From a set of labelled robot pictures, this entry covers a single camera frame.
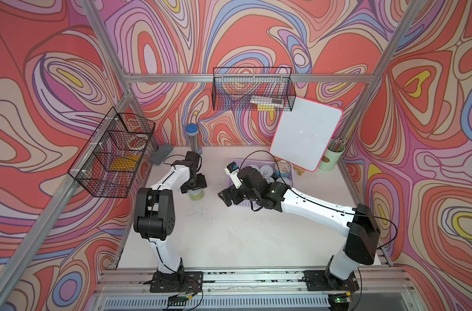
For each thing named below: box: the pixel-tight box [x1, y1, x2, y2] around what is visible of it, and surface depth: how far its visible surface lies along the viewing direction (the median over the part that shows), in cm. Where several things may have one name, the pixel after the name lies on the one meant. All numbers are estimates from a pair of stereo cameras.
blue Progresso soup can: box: [274, 160, 292, 179], surface depth 98 cm
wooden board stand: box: [293, 165, 306, 177], surface depth 106 cm
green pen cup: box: [318, 137, 347, 172], surface depth 102 cm
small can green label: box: [188, 187, 205, 201], surface depth 93 cm
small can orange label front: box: [259, 165, 274, 177], surface depth 103 cm
